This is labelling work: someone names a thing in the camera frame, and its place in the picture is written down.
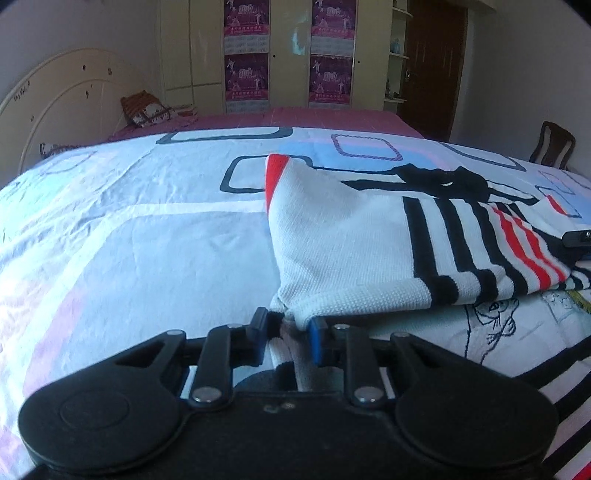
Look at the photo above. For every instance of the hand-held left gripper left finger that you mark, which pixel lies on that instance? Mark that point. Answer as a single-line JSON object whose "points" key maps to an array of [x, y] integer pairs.
{"points": [[260, 333]]}

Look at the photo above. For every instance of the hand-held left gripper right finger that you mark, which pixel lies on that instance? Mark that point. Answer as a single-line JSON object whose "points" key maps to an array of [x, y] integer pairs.
{"points": [[318, 345]]}

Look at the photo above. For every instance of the striped white knit sweater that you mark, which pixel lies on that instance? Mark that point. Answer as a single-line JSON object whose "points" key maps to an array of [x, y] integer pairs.
{"points": [[346, 240]]}

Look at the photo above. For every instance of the dark wooden chair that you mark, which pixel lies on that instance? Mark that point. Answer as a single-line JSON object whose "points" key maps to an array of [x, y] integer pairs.
{"points": [[551, 145]]}

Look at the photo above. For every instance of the patterned light bed sheet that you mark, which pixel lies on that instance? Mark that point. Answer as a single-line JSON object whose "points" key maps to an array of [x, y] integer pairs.
{"points": [[138, 258]]}

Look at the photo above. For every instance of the pink bed sheet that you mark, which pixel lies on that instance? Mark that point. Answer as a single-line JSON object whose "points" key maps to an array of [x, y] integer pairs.
{"points": [[295, 117]]}

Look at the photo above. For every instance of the dark wooden door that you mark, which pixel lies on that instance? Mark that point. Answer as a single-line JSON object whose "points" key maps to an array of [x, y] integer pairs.
{"points": [[434, 69]]}

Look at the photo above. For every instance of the orange striped pillow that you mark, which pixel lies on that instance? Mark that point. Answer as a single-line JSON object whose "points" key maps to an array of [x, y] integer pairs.
{"points": [[145, 110]]}

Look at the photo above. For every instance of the small blue bottle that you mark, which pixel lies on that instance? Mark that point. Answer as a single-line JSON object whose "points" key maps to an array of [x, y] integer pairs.
{"points": [[395, 45]]}

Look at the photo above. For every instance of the brown and white pillow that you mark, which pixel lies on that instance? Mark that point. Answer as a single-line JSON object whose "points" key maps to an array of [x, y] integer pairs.
{"points": [[57, 148]]}

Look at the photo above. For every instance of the cream wardrobe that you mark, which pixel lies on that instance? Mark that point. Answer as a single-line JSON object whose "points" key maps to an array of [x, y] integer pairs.
{"points": [[286, 60]]}

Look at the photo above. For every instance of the cream curved headboard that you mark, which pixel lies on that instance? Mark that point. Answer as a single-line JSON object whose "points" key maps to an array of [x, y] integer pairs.
{"points": [[60, 106]]}

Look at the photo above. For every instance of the purple wall poster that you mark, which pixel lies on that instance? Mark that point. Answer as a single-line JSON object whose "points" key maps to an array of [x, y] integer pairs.
{"points": [[246, 81], [245, 23], [333, 23], [330, 78]]}

